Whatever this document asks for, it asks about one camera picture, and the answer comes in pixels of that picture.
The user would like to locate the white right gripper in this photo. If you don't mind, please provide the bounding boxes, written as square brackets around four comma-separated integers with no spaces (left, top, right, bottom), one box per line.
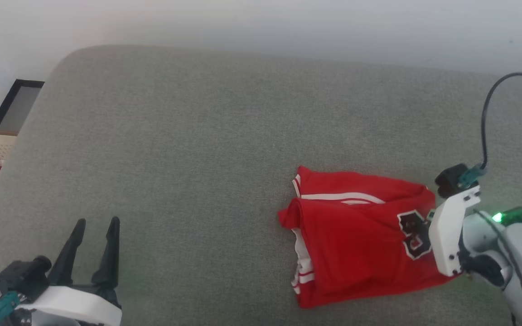
[429,185,481,278]

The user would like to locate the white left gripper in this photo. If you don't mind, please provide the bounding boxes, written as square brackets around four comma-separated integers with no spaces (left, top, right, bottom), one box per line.
[14,216,122,326]

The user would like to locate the red Bulls basketball jersey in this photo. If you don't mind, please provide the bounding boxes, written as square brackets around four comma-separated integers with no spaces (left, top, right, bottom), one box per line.
[278,165,459,309]

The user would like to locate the grey fabric sofa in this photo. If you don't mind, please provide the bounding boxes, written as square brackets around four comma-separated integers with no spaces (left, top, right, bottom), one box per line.
[0,44,522,326]

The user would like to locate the black framed panel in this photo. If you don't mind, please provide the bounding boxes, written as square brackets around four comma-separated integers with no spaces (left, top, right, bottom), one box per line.
[0,79,45,131]

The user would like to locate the black right camera cable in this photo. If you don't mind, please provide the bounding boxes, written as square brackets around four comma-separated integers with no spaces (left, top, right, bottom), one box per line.
[467,72,522,182]

